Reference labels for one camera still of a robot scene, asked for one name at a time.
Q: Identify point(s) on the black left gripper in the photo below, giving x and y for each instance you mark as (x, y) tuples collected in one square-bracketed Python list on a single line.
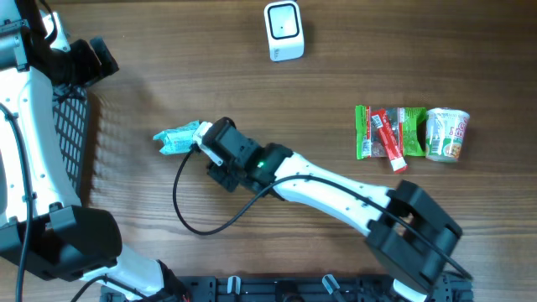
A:
[(93, 70)]

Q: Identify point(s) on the teal tissue pack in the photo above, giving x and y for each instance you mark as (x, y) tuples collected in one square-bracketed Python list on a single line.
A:
[(177, 140)]

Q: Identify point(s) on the red snack stick packet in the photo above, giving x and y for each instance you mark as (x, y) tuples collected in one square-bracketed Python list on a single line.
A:
[(383, 127)]

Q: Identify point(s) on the green gummy candy bag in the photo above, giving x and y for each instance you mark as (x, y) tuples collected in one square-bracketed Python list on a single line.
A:
[(404, 121)]

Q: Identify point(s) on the instant noodle cup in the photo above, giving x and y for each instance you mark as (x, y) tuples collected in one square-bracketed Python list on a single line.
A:
[(445, 132)]

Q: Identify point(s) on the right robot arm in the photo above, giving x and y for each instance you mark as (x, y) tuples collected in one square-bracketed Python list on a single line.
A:
[(406, 230)]

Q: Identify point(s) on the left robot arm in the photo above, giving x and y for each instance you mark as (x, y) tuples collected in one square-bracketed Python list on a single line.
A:
[(45, 229)]

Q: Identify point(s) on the white barcode scanner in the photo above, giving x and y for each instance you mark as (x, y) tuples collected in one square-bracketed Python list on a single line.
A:
[(284, 30)]

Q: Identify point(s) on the grey plastic basket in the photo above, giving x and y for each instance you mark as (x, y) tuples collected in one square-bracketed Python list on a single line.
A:
[(71, 113)]

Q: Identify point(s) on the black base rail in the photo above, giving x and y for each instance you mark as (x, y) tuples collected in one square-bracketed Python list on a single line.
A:
[(363, 288)]

